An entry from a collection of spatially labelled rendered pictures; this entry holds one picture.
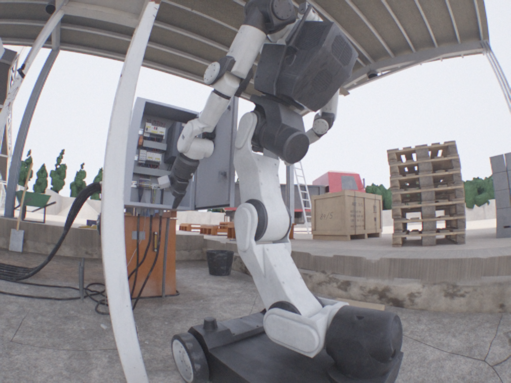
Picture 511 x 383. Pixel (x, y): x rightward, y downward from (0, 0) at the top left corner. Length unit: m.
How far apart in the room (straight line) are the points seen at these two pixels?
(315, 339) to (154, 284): 1.40
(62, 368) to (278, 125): 1.17
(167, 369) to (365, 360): 0.70
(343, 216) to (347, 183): 7.29
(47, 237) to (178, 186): 2.92
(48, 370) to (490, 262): 2.13
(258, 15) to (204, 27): 5.17
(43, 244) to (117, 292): 2.95
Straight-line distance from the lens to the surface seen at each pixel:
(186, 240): 3.68
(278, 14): 0.74
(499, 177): 2.93
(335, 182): 10.60
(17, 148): 5.91
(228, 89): 0.73
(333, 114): 1.10
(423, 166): 2.46
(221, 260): 2.53
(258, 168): 0.77
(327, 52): 0.76
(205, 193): 1.17
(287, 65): 0.78
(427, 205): 2.39
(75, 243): 3.50
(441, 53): 6.87
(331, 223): 3.80
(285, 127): 0.74
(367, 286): 1.75
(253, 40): 0.74
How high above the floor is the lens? 0.57
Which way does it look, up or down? 9 degrees up
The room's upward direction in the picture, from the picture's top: 1 degrees clockwise
